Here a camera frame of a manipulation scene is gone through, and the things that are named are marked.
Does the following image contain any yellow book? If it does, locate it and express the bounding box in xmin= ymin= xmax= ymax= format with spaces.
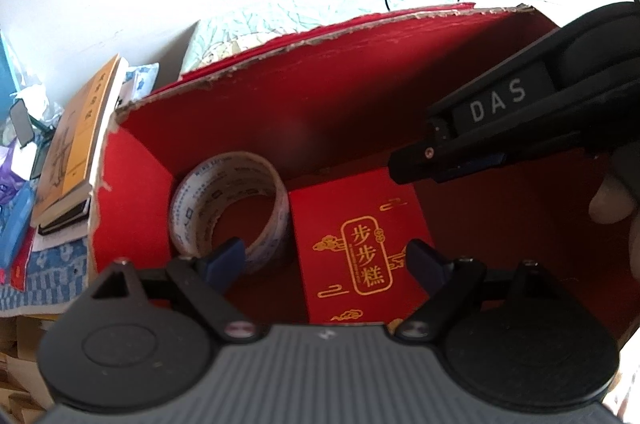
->
xmin=32 ymin=54 xmax=129 ymax=226

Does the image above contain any light blue patterned packet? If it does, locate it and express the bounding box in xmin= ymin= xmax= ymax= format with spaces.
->
xmin=117 ymin=63 xmax=161 ymax=106

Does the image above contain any large red cardboard box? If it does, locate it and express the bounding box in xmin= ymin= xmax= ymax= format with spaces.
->
xmin=87 ymin=2 xmax=640 ymax=355

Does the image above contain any black book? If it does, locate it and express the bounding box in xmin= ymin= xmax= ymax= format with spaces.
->
xmin=37 ymin=199 xmax=94 ymax=236

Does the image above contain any blue pencil case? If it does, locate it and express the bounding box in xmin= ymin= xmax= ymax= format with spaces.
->
xmin=0 ymin=181 xmax=37 ymax=271

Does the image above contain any printed clear tape roll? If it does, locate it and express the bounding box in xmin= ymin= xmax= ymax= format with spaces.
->
xmin=169 ymin=151 xmax=292 ymax=277

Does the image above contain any red booklet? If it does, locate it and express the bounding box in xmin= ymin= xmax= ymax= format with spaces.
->
xmin=9 ymin=249 xmax=32 ymax=291

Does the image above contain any green bear-printed mat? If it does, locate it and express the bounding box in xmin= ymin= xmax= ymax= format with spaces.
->
xmin=179 ymin=0 xmax=501 ymax=81

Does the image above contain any small black device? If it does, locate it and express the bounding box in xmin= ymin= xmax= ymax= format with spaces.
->
xmin=10 ymin=101 xmax=37 ymax=150

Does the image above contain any small red gold-printed box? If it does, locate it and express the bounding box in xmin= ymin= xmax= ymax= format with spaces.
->
xmin=289 ymin=167 xmax=436 ymax=326

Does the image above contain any person's right hand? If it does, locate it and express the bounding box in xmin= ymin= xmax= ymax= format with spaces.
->
xmin=589 ymin=174 xmax=640 ymax=282

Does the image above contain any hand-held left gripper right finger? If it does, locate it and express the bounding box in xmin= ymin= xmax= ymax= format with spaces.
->
xmin=394 ymin=240 xmax=553 ymax=346

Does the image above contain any purple tissue pack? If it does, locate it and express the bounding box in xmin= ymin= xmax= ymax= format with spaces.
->
xmin=0 ymin=159 xmax=22 ymax=206

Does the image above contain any blue patterned cloth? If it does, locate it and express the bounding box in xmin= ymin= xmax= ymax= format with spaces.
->
xmin=0 ymin=231 xmax=101 ymax=316

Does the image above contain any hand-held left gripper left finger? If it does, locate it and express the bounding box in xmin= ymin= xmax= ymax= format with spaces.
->
xmin=94 ymin=238 xmax=266 ymax=346

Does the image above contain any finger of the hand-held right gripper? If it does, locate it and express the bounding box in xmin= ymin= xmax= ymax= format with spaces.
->
xmin=387 ymin=136 xmax=507 ymax=186

